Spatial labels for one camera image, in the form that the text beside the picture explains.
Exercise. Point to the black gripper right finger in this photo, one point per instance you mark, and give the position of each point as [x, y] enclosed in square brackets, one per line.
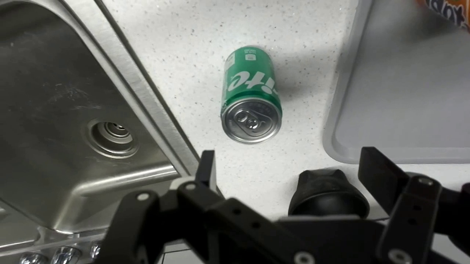
[420, 221]

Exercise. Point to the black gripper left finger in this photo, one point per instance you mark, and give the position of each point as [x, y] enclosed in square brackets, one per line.
[195, 225]

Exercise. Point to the green soda can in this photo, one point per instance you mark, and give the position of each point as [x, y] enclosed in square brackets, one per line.
[249, 93]

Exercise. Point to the orange soda can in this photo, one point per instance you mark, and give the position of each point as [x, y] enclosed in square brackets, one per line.
[449, 9]

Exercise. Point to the grey plastic tray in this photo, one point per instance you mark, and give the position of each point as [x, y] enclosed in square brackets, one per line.
[405, 89]

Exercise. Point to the stainless steel sink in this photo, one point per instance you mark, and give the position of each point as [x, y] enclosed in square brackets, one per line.
[58, 112]

